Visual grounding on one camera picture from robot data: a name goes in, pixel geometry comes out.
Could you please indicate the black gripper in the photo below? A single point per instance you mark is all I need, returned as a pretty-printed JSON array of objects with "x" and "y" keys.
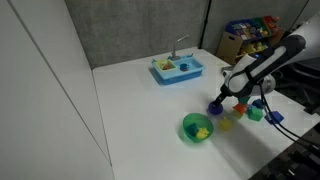
[{"x": 226, "y": 90}]

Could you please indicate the purple ball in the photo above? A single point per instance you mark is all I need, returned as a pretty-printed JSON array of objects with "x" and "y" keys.
[{"x": 215, "y": 110}]

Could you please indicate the orange toy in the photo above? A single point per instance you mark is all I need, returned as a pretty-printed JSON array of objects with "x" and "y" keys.
[{"x": 240, "y": 108}]

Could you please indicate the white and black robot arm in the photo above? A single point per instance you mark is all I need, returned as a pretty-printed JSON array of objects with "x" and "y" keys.
[{"x": 266, "y": 66}]

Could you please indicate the yellow-green block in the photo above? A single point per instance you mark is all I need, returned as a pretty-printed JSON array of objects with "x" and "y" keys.
[{"x": 236, "y": 115}]

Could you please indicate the yellow spiky toy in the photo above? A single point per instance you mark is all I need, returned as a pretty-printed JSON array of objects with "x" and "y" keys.
[{"x": 225, "y": 124}]

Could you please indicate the green bowl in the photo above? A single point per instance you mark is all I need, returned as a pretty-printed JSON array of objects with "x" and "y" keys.
[{"x": 190, "y": 118}]

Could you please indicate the green block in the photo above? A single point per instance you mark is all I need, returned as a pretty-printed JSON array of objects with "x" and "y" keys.
[{"x": 255, "y": 114}]

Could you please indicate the dark blue block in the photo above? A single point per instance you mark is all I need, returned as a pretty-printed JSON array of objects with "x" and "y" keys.
[{"x": 258, "y": 104}]

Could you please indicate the teal toy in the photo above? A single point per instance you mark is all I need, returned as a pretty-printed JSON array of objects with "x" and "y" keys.
[{"x": 192, "y": 129}]

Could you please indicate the blue toy sink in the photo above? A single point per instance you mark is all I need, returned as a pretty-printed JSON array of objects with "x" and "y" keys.
[{"x": 176, "y": 76}]

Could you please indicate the bright blue block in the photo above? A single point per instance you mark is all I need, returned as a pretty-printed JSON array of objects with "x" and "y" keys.
[{"x": 275, "y": 118}]

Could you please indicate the small red toy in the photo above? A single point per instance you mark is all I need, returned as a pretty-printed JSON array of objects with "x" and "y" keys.
[{"x": 166, "y": 67}]

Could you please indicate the grey toy faucet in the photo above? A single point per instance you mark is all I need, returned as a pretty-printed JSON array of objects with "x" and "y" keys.
[{"x": 174, "y": 50}]

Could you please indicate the toy shelf with coloured bins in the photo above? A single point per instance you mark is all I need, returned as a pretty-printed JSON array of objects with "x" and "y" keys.
[{"x": 248, "y": 33}]

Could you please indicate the small blue cup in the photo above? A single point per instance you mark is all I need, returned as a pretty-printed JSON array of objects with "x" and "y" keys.
[{"x": 184, "y": 67}]

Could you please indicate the cardboard box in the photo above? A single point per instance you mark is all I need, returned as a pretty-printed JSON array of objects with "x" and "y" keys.
[{"x": 228, "y": 46}]

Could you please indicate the yellow-green dish rack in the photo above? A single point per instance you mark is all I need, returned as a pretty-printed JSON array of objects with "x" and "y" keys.
[{"x": 160, "y": 63}]

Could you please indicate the black equipment beside table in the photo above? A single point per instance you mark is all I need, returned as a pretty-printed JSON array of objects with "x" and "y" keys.
[{"x": 293, "y": 160}]

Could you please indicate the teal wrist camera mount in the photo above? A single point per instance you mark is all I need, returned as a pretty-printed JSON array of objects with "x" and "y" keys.
[{"x": 244, "y": 100}]

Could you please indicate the black vertical partition post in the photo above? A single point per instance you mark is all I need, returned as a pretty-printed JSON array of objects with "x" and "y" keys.
[{"x": 204, "y": 26}]

